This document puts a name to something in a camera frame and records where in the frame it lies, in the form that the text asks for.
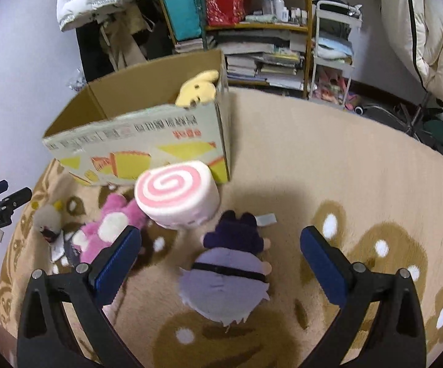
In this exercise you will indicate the yellow bear plush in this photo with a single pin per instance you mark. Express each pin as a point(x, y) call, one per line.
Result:
point(200, 89)

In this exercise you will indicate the wooden shelf unit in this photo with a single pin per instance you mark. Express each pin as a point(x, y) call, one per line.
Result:
point(294, 15)

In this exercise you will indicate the pink swirl roll plush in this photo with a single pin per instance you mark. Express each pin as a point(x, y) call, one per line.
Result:
point(181, 195)

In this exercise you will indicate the printed cardboard box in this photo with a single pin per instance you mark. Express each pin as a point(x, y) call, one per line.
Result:
point(127, 122)

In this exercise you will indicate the white rolling cart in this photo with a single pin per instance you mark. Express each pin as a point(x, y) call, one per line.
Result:
point(333, 54)

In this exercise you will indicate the pink bear plush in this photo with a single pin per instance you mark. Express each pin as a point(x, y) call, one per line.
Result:
point(88, 241)

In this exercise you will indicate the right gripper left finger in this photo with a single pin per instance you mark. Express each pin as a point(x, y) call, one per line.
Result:
point(45, 336)

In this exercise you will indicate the beige trench coat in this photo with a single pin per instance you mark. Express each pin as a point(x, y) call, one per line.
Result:
point(117, 36)

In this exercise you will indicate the purple lavender plush doll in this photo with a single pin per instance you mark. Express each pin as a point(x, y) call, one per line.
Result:
point(228, 280)

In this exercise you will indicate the beige brown patterned rug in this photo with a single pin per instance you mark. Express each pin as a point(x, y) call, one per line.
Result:
point(372, 191)

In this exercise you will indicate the white pompom plush toy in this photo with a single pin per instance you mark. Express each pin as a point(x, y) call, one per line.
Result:
point(48, 220)

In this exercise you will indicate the teal bag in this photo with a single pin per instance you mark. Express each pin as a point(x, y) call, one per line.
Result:
point(184, 19)

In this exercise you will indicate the stack of books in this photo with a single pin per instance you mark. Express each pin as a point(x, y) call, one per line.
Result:
point(257, 56)

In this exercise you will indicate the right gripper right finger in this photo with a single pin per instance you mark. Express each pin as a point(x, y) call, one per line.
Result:
point(397, 334)

